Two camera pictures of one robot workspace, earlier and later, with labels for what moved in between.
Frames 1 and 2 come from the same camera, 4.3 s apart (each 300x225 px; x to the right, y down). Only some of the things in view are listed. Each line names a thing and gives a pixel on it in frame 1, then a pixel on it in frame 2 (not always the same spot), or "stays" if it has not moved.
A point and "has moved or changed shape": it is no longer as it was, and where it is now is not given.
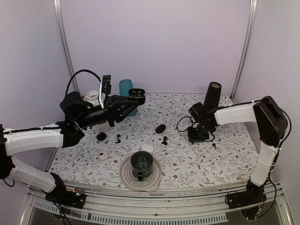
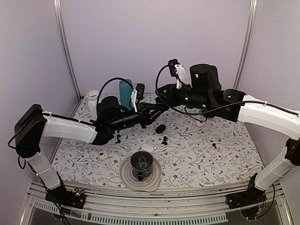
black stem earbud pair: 118,135 stays
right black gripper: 192,138 to 169,89
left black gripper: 114,111 to 144,111
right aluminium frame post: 244,48 stays
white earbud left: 102,155 stays
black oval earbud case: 161,128 stays
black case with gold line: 138,94 has moved or changed shape
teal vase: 124,86 stays
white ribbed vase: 93,96 stays
